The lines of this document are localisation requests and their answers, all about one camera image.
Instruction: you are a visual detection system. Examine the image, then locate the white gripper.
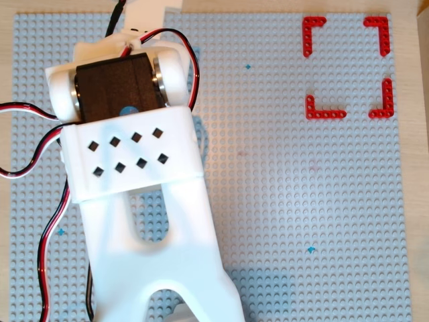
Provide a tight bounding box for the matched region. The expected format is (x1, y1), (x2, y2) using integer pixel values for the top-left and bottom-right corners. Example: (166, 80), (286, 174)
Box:
(74, 28), (176, 67)

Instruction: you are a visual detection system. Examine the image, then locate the red L-shaped lego beam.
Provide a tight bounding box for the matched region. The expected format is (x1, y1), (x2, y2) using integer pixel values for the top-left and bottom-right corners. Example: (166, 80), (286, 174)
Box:
(302, 16), (327, 57)
(363, 15), (391, 57)
(305, 95), (347, 121)
(367, 78), (393, 119)

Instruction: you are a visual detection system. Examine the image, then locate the grey lego baseplate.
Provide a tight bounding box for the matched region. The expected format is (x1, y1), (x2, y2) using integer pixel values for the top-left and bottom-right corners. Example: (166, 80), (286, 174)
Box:
(9, 12), (414, 322)

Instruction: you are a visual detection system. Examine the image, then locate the black camera cable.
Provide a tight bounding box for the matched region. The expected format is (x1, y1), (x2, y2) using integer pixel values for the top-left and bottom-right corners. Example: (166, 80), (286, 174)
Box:
(103, 0), (129, 38)

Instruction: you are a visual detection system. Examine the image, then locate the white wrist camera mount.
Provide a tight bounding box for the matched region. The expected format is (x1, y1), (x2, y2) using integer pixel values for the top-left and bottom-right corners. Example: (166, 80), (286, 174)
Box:
(123, 0), (184, 36)

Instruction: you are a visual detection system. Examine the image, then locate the red white black servo wire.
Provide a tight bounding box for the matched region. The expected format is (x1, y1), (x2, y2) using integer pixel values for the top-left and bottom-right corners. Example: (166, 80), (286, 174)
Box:
(123, 28), (202, 112)
(0, 102), (99, 322)

